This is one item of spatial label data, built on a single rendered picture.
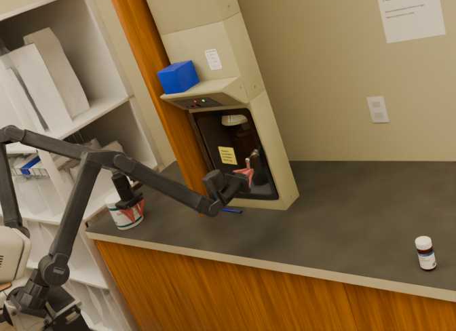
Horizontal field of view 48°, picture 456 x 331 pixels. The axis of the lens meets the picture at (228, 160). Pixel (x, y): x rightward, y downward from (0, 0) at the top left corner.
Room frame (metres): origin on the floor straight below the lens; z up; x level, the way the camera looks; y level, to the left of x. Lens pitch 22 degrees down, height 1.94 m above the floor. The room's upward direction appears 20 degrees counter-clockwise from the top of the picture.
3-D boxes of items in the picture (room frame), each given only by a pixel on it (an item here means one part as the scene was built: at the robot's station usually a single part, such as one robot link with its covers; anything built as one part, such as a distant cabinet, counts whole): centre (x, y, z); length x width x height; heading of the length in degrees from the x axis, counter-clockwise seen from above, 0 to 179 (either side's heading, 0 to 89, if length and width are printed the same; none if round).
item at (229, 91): (1.86, 0.01, 1.46); 0.32 x 0.11 x 0.10; 45
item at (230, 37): (1.99, -0.12, 1.32); 0.32 x 0.25 x 0.77; 45
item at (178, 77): (1.92, 0.07, 1.55); 0.10 x 0.10 x 0.09; 45
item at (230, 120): (1.90, -0.03, 1.19); 0.30 x 0.01 x 0.40; 45
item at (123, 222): (2.20, 0.53, 1.01); 0.13 x 0.13 x 0.15
